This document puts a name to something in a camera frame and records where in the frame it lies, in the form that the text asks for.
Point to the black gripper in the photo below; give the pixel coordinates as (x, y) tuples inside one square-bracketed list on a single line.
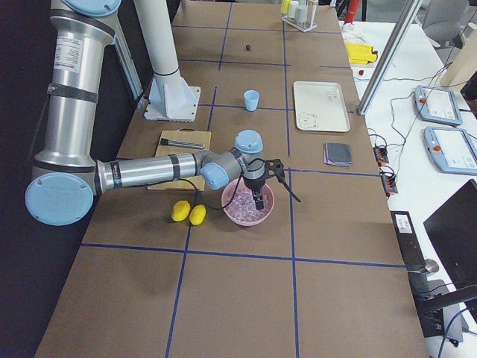
[(255, 184)]

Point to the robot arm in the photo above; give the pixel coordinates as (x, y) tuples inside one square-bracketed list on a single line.
[(65, 178)]

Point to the pile of clear ice cubes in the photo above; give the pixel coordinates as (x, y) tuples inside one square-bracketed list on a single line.
[(242, 207)]

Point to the light blue plastic cup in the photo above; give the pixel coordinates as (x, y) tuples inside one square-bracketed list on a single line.
[(251, 100)]

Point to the clear cup rack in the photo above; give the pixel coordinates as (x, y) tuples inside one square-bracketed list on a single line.
[(307, 26)]

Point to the pale blue upturned cup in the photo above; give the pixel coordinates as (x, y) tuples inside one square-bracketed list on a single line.
[(301, 14)]

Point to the yellow upturned cup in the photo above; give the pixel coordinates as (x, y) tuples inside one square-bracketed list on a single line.
[(285, 5)]

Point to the pink bowl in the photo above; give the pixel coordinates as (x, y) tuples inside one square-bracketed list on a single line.
[(228, 195)]

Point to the yellow lemon lower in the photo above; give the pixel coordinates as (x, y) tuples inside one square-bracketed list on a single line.
[(197, 214)]

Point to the yellow lemon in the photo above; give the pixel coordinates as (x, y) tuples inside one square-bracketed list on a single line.
[(197, 214), (180, 211)]

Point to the wooden cutting board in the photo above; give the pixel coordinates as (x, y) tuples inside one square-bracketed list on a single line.
[(162, 150)]

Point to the yellow lemon upper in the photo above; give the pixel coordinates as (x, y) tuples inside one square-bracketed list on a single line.
[(180, 211)]

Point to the grey folded cloth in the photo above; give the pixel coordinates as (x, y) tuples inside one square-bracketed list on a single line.
[(337, 154)]

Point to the steel muddler black tip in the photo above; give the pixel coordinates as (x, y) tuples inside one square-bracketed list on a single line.
[(181, 144)]

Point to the cream bear serving tray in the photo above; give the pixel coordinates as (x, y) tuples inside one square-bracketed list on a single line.
[(320, 106)]

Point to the black label box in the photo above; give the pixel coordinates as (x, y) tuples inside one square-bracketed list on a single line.
[(407, 239)]

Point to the yellow cloth on desk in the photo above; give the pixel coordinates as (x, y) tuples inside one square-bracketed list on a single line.
[(360, 53)]

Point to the black monitor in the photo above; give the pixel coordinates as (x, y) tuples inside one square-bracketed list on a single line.
[(452, 232)]

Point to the lower teach pendant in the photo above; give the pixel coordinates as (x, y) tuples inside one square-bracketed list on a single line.
[(451, 150)]

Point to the teach pendant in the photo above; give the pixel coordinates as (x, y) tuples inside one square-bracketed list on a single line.
[(451, 150), (437, 105)]

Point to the upper teach pendant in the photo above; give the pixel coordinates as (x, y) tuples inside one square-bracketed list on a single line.
[(437, 105)]

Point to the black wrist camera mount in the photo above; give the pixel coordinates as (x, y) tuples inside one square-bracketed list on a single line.
[(267, 169)]

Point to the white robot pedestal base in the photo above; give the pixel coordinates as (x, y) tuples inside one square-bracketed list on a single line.
[(170, 97)]

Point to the aluminium frame post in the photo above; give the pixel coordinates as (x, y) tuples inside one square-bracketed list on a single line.
[(397, 36)]

